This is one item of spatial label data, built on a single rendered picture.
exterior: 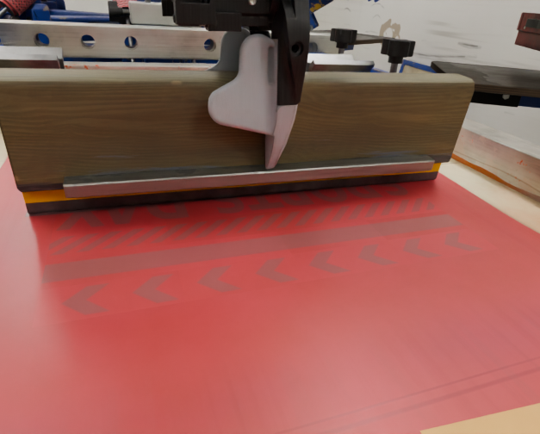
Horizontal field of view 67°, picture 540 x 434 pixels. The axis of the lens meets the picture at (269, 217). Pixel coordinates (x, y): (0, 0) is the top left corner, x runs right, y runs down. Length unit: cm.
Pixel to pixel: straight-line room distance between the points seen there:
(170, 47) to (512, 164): 58
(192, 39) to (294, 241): 57
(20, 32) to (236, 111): 56
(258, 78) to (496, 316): 20
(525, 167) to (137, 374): 38
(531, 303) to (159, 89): 27
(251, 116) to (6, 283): 18
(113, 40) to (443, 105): 57
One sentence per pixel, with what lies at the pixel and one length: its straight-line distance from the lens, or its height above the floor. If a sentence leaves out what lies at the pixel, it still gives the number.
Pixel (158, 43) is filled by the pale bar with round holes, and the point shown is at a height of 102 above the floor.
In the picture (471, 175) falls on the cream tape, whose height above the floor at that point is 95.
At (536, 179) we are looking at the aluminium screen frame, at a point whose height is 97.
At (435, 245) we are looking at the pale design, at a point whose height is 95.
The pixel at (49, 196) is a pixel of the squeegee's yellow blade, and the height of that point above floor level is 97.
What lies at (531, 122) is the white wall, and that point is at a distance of 269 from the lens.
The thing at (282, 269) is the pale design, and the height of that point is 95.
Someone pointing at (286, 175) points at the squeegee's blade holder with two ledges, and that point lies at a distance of 32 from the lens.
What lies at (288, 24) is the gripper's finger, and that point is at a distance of 27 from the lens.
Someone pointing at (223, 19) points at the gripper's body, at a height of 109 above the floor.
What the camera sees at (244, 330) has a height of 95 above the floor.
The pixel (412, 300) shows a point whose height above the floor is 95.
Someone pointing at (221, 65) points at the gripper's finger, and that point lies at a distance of 33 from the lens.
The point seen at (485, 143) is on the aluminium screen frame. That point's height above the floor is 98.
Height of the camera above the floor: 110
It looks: 29 degrees down
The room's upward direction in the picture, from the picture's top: 4 degrees clockwise
